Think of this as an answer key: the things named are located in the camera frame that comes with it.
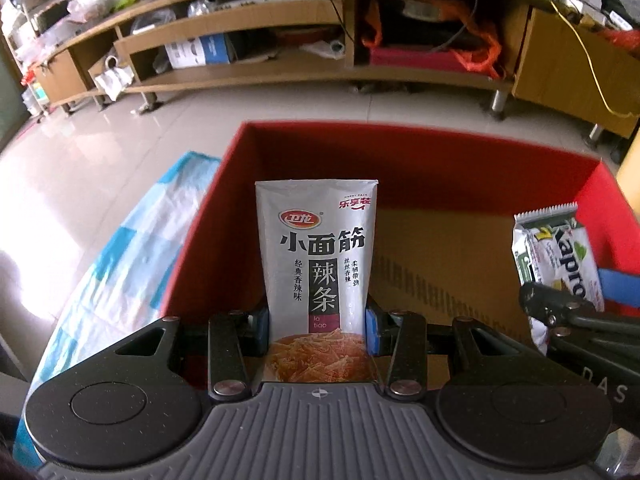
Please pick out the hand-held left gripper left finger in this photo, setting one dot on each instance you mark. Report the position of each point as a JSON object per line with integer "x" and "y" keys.
{"x": 260, "y": 327}

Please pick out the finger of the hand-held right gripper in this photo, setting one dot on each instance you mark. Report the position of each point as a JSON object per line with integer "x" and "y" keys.
{"x": 620, "y": 287}
{"x": 555, "y": 305}

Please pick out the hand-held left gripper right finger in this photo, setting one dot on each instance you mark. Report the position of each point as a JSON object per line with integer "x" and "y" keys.
{"x": 372, "y": 327}

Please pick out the white green wafer packet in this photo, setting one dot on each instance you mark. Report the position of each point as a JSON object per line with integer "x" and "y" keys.
{"x": 560, "y": 250}

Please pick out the grey spicy strip snack pouch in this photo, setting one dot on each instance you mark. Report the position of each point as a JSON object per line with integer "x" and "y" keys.
{"x": 315, "y": 260}

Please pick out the red cardboard box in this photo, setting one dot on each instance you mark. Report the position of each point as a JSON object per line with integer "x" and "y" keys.
{"x": 425, "y": 170}

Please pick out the blue checkered tablecloth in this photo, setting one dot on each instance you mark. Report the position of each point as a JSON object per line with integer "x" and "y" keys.
{"x": 125, "y": 260}

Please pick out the wooden media cabinet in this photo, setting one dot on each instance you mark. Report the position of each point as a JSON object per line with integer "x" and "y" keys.
{"x": 550, "y": 60}

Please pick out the red plastic bag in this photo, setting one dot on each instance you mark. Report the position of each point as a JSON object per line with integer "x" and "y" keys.
{"x": 620, "y": 40}

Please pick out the orange plastic bag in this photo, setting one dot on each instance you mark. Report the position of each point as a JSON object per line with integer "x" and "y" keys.
{"x": 487, "y": 50}

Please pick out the flat red box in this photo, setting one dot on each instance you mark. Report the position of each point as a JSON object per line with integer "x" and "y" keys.
{"x": 415, "y": 57}

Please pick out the blue white carton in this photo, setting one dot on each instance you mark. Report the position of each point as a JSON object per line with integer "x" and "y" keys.
{"x": 200, "y": 52}

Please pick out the crumpled white plastic bag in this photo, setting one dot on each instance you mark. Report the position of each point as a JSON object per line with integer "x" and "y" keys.
{"x": 325, "y": 49}

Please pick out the cluttered white shelf rack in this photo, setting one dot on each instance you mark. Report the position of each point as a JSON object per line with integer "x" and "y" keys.
{"x": 22, "y": 25}

